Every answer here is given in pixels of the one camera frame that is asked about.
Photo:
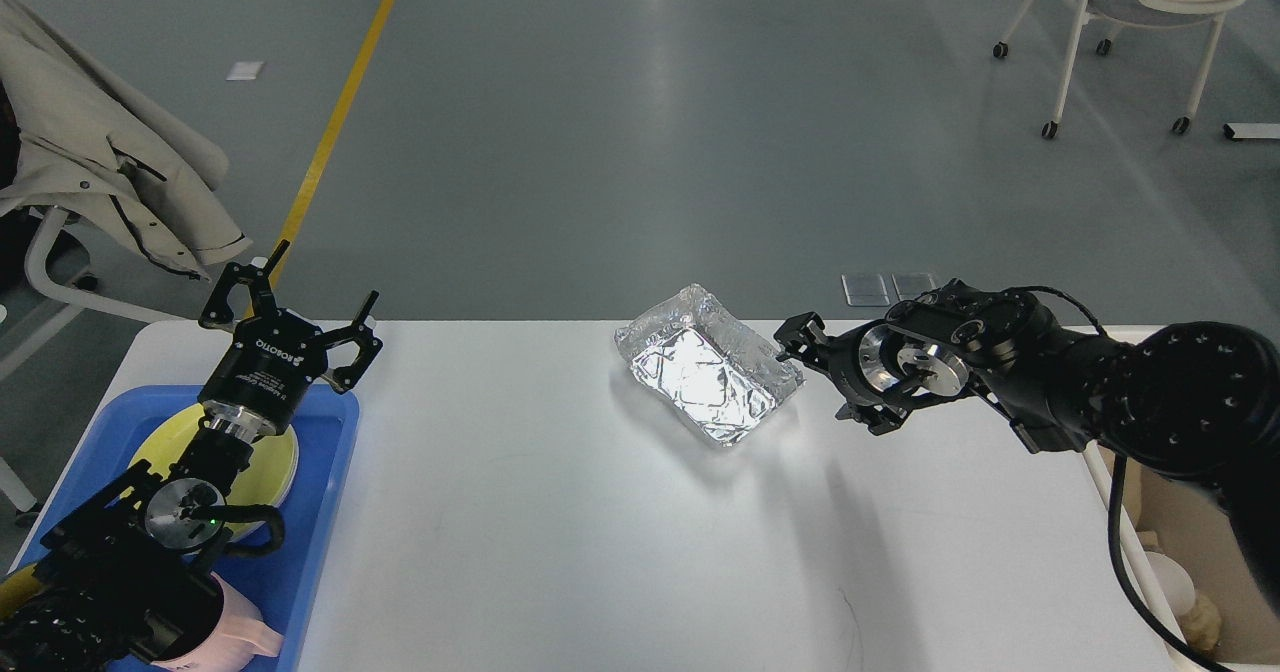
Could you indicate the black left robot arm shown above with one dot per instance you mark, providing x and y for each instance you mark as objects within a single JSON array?
[{"x": 130, "y": 571}]

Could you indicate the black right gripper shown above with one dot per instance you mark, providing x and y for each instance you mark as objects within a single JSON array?
[{"x": 854, "y": 363}]

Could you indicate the teal yellow mug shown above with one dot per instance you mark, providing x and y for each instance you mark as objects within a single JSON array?
[{"x": 17, "y": 589}]

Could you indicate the beige jacket on chair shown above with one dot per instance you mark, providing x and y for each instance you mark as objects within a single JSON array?
[{"x": 88, "y": 142}]

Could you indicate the aluminium foil tray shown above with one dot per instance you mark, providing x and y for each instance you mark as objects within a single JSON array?
[{"x": 722, "y": 378}]

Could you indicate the yellow plastic plate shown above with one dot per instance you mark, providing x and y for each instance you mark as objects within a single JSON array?
[{"x": 257, "y": 485}]

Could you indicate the pink mug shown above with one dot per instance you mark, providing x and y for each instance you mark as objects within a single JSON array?
[{"x": 238, "y": 637}]

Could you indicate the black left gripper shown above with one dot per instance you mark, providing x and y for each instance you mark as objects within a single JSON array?
[{"x": 265, "y": 372}]

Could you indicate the beige plastic bin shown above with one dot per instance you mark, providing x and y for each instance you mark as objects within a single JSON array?
[{"x": 1140, "y": 552}]

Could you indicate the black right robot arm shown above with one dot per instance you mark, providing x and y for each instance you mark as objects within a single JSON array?
[{"x": 1005, "y": 348}]

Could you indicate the pale green plate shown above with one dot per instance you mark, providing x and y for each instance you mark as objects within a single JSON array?
[{"x": 287, "y": 449}]

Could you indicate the white paper cup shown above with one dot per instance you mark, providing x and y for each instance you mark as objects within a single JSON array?
[{"x": 1174, "y": 582}]

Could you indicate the blue plastic tray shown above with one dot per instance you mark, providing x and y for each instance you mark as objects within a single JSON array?
[{"x": 284, "y": 584}]

